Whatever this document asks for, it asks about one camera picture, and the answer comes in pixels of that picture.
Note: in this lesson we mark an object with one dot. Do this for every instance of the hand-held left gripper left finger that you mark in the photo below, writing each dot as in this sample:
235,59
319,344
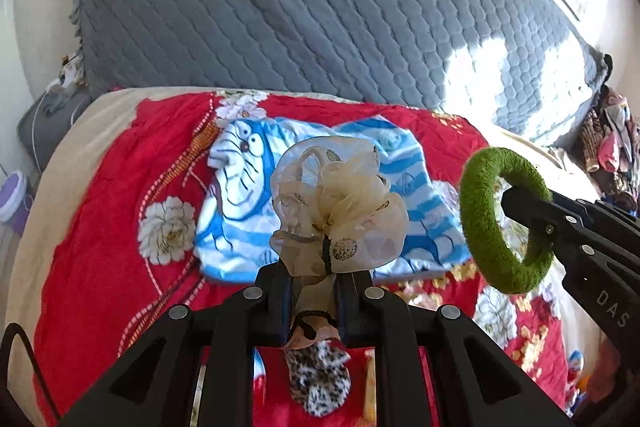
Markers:
287,307

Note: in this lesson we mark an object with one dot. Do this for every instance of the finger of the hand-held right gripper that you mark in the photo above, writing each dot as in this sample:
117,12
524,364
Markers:
525,209

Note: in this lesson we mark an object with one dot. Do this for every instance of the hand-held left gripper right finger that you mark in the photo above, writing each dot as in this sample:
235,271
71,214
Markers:
345,307

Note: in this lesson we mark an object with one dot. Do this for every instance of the leopard print scrunchie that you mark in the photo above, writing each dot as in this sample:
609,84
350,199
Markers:
320,382

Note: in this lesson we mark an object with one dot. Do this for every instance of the cream organza scrunchie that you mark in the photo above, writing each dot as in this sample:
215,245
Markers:
345,192

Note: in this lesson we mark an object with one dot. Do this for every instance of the pile of patterned clothes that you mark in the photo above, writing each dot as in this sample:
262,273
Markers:
610,142

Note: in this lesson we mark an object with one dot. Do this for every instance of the blue striped cartoon cloth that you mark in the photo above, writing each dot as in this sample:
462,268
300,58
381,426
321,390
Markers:
235,207

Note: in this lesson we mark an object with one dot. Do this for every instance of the red floral bed sheet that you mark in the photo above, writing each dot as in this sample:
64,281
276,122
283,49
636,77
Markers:
100,187

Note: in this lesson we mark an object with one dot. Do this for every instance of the purple lid container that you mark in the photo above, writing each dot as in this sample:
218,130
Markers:
12,194

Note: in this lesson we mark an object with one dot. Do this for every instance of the grey quilted headboard cover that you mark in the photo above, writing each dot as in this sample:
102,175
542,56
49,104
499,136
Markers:
300,7

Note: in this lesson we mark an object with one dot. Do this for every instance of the grey stool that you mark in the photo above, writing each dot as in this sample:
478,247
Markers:
45,127

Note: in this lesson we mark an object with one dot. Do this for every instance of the small patterned item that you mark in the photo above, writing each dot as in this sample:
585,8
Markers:
70,69

